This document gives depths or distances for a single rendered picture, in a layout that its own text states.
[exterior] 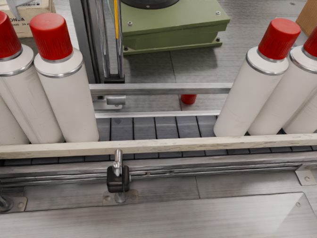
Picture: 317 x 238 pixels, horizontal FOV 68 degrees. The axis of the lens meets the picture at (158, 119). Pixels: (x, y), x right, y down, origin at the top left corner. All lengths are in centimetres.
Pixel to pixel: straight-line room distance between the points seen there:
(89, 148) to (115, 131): 7
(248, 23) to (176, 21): 30
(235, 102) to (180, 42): 34
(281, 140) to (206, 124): 12
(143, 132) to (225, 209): 17
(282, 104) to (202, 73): 27
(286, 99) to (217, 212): 18
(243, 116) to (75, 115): 23
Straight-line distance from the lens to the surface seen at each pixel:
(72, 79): 27
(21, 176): 43
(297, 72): 35
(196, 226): 35
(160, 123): 42
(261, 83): 32
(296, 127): 46
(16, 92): 30
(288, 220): 40
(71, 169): 38
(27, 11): 70
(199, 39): 67
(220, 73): 62
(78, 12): 40
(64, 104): 30
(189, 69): 61
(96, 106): 51
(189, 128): 42
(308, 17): 87
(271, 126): 41
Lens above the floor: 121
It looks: 52 degrees down
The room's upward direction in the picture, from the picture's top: 8 degrees clockwise
